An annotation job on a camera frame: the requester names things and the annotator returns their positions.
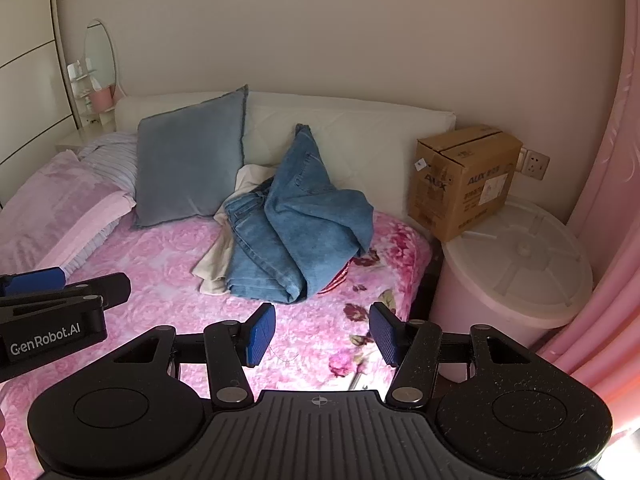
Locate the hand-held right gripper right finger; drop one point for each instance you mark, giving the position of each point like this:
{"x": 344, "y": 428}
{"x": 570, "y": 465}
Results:
{"x": 385, "y": 332}

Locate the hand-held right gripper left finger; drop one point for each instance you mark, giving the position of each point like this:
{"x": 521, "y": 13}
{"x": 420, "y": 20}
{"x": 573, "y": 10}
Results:
{"x": 261, "y": 332}

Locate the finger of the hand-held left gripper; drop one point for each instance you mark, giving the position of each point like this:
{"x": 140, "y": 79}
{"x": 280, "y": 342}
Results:
{"x": 35, "y": 281}
{"x": 107, "y": 290}

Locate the blue denim jeans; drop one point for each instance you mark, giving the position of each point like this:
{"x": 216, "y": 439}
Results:
{"x": 310, "y": 220}

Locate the pink floral blanket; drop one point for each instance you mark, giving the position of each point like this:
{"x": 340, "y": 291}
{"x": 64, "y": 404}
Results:
{"x": 165, "y": 255}

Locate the red garment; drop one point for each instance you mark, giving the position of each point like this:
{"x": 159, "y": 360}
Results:
{"x": 337, "y": 277}

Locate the pink pillow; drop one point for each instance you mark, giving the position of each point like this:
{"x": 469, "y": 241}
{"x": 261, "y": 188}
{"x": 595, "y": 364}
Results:
{"x": 55, "y": 210}

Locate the cream white garment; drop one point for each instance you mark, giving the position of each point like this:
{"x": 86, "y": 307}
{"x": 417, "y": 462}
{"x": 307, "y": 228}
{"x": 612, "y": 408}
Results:
{"x": 217, "y": 260}

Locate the striped lavender pillow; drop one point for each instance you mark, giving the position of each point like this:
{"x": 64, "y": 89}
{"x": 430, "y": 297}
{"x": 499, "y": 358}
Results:
{"x": 115, "y": 160}

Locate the white nightstand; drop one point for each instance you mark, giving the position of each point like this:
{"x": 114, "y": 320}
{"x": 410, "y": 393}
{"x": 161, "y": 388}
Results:
{"x": 85, "y": 137}

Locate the pink bin with white lid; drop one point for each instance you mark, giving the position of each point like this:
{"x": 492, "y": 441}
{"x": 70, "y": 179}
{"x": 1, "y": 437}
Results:
{"x": 520, "y": 260}

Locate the grey blue cushion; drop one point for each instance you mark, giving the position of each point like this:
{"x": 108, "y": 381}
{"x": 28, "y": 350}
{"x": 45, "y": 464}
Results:
{"x": 190, "y": 160}

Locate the brown cardboard box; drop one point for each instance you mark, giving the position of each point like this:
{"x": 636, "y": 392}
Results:
{"x": 465, "y": 185}

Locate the white padded headboard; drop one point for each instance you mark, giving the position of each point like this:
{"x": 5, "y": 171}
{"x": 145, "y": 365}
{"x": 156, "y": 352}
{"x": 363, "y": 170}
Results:
{"x": 370, "y": 130}

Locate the oval mirror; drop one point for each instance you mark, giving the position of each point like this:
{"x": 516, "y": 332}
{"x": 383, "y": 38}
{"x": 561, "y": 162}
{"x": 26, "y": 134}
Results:
{"x": 99, "y": 55}

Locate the pink curtain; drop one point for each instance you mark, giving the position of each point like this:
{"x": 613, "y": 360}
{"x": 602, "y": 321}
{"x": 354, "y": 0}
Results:
{"x": 615, "y": 210}

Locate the dark bed frame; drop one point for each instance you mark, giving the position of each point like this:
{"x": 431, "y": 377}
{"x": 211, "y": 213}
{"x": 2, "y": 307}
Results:
{"x": 432, "y": 280}

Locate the wall socket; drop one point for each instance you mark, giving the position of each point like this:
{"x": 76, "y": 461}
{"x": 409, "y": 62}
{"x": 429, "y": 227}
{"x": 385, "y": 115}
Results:
{"x": 534, "y": 164}

